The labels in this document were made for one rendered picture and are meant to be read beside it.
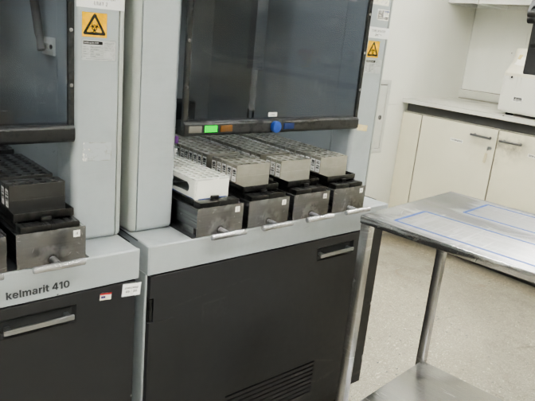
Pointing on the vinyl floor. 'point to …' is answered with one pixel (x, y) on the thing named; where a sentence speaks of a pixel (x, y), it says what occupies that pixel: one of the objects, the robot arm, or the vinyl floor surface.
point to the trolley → (401, 384)
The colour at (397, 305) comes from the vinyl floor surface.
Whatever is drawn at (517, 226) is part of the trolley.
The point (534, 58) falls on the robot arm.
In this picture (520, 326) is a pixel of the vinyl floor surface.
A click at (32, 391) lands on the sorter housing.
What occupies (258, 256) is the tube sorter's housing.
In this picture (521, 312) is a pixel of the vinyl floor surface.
